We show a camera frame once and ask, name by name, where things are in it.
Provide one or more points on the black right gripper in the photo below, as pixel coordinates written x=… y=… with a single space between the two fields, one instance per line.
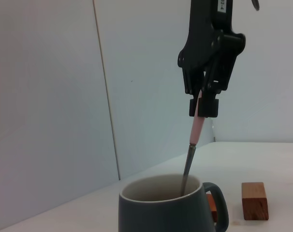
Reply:
x=204 y=36

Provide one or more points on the grey ceramic mug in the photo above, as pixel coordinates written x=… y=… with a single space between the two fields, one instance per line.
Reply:
x=161 y=215

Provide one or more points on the brown wooden block left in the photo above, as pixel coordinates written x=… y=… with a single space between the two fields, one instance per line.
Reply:
x=211 y=205

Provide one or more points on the notched wooden block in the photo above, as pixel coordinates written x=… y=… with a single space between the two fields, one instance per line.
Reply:
x=254 y=203

